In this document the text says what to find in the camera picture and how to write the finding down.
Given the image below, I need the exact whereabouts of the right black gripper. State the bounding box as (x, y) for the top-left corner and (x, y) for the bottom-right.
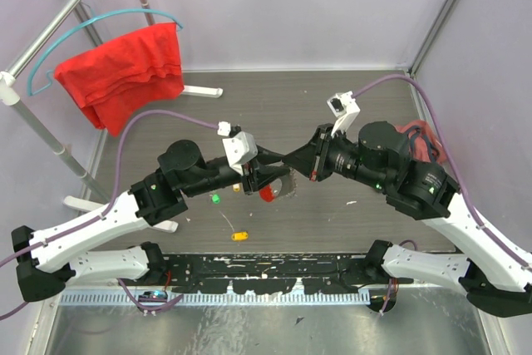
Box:
(282, 122), (390, 191)

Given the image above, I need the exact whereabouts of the metal key holder red handle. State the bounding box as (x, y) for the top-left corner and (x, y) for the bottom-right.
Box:
(259, 169), (297, 203)

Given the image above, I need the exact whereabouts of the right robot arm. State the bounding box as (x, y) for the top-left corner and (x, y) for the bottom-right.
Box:
(283, 121), (531, 318)

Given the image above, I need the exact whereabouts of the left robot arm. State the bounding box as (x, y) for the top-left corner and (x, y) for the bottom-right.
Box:
(12, 139), (290, 303)

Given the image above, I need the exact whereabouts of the reddish shirt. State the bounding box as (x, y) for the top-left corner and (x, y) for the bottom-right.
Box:
(395, 120), (447, 165)

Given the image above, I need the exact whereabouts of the red cloth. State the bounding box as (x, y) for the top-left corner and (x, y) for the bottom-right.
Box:
(54, 22), (185, 136)

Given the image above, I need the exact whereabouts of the teal clothes hanger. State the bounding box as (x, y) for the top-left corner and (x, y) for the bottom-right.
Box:
(26, 8), (184, 97)

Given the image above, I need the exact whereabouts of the white clothes rack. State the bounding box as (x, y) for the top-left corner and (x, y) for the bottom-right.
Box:
(0, 0), (224, 234)

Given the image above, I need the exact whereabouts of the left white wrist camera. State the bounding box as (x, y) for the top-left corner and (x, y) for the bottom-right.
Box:
(217, 121), (259, 175)

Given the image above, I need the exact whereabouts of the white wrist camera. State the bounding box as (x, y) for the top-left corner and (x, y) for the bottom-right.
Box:
(327, 91), (360, 136)
(217, 121), (259, 175)

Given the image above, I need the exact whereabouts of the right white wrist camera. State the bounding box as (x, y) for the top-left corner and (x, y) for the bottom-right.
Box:
(327, 91), (360, 136)

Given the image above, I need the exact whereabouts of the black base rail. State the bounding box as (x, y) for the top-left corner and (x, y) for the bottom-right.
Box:
(91, 251), (416, 296)

